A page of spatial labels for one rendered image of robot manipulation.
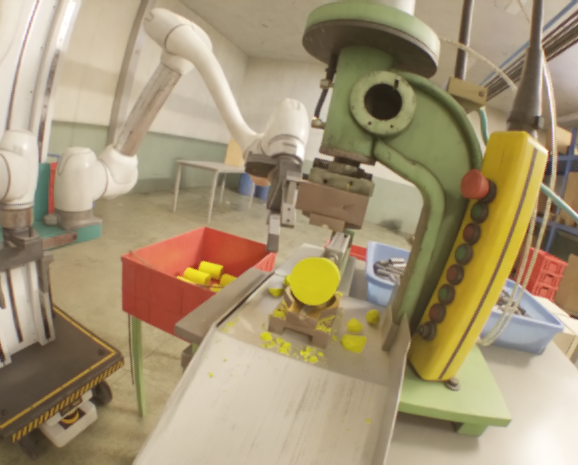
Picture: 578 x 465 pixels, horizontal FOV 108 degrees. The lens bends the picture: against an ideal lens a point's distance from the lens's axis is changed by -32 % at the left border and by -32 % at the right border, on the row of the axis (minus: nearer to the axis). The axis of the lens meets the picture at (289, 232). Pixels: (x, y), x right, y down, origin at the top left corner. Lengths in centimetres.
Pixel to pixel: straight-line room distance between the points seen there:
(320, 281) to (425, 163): 23
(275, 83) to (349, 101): 911
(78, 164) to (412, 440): 115
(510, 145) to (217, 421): 51
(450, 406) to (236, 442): 28
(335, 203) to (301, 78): 901
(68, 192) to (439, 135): 107
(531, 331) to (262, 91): 930
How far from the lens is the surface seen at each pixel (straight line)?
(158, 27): 102
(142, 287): 107
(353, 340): 47
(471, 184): 41
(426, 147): 46
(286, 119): 75
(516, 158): 43
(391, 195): 870
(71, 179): 114
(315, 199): 39
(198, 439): 40
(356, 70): 45
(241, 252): 149
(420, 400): 44
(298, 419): 40
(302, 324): 45
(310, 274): 44
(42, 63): 127
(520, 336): 84
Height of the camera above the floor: 125
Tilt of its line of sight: 14 degrees down
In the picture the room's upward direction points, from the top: 12 degrees clockwise
